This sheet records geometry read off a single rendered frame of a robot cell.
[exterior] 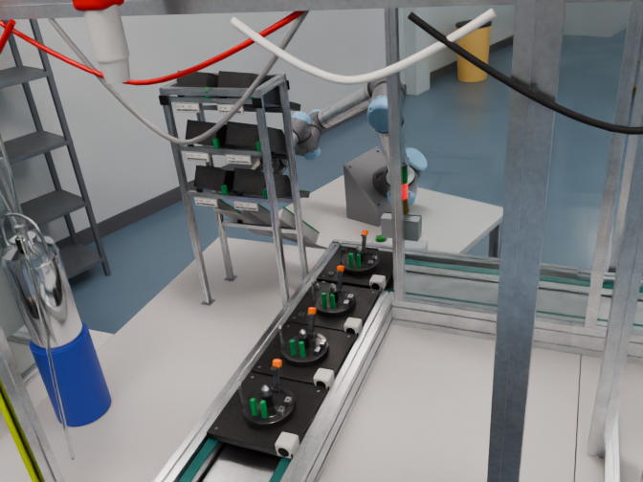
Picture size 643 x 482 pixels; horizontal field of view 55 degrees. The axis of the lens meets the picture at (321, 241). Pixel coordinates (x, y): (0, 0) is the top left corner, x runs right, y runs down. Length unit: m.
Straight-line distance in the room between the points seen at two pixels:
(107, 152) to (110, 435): 3.31
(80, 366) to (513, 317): 1.31
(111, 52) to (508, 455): 0.77
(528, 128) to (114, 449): 1.46
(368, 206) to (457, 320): 0.85
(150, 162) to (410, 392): 3.73
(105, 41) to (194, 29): 4.53
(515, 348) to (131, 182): 4.46
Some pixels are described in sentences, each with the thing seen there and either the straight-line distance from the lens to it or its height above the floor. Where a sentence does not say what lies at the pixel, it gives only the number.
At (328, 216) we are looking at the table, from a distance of 2.83.
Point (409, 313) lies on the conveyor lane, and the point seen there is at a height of 0.92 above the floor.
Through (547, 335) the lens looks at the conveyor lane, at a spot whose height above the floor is 0.91.
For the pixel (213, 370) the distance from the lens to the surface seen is 2.02.
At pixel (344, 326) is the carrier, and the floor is 0.99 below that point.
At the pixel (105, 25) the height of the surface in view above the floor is 2.01.
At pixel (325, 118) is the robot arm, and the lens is 2.52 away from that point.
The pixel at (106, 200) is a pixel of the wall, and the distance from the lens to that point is 5.03.
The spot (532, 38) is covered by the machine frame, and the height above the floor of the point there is 1.98.
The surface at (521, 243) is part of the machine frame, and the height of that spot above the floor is 1.74.
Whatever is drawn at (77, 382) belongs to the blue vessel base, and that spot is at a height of 1.02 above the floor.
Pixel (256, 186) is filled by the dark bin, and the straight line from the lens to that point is 2.03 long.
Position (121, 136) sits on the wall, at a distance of 5.00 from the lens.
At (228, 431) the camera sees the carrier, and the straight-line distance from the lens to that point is 1.65.
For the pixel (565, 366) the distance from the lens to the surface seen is 1.99.
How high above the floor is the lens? 2.12
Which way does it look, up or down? 29 degrees down
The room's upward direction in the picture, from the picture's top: 6 degrees counter-clockwise
